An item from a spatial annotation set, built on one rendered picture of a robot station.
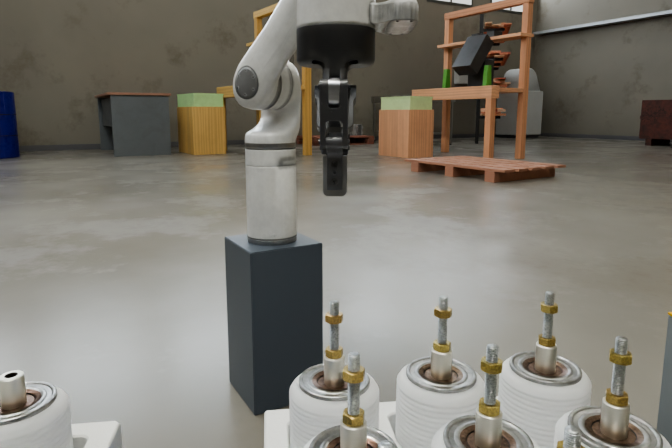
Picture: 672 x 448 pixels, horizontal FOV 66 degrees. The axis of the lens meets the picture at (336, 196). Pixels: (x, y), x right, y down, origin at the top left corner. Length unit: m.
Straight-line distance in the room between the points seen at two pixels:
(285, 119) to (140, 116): 6.19
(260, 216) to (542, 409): 0.55
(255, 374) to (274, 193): 0.32
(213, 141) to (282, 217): 6.19
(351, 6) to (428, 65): 10.89
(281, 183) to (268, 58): 0.21
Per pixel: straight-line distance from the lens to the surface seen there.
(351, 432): 0.46
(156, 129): 7.14
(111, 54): 8.80
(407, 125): 6.33
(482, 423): 0.50
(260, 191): 0.93
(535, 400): 0.62
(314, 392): 0.56
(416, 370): 0.61
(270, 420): 0.66
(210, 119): 7.09
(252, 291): 0.92
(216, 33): 9.21
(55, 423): 0.61
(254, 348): 0.96
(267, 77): 0.89
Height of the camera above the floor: 0.53
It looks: 9 degrees down
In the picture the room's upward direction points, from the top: straight up
